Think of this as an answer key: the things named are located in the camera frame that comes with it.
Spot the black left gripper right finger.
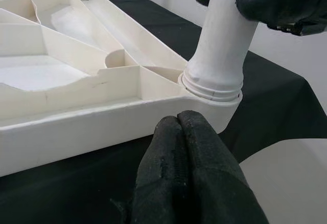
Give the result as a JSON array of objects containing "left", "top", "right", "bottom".
[{"left": 178, "top": 109, "right": 269, "bottom": 224}]

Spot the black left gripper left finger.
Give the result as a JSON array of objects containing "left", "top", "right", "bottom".
[{"left": 130, "top": 115, "right": 192, "bottom": 224}]

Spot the white plastic table leg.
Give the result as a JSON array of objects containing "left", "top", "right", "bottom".
[{"left": 182, "top": 0, "right": 260, "bottom": 102}]

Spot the white plastic table top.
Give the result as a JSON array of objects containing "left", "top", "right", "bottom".
[{"left": 0, "top": 0, "right": 243, "bottom": 177}]

